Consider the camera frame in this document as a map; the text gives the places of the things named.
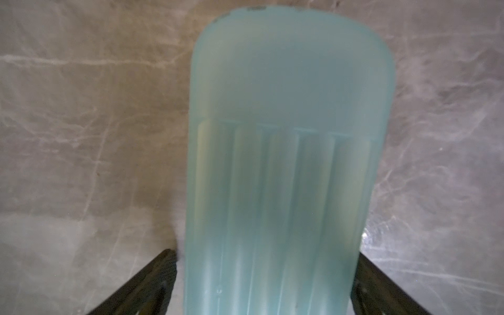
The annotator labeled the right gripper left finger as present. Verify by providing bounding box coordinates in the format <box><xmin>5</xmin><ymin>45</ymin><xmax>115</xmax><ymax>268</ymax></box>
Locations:
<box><xmin>90</xmin><ymin>249</ymin><xmax>177</xmax><ymax>315</ymax></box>

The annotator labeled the teal translucent pencil case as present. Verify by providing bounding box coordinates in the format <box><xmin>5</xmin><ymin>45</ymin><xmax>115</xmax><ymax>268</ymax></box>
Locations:
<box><xmin>184</xmin><ymin>6</ymin><xmax>396</xmax><ymax>314</ymax></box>

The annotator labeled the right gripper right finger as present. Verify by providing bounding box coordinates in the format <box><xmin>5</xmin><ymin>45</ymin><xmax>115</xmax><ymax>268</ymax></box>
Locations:
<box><xmin>350</xmin><ymin>254</ymin><xmax>430</xmax><ymax>315</ymax></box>

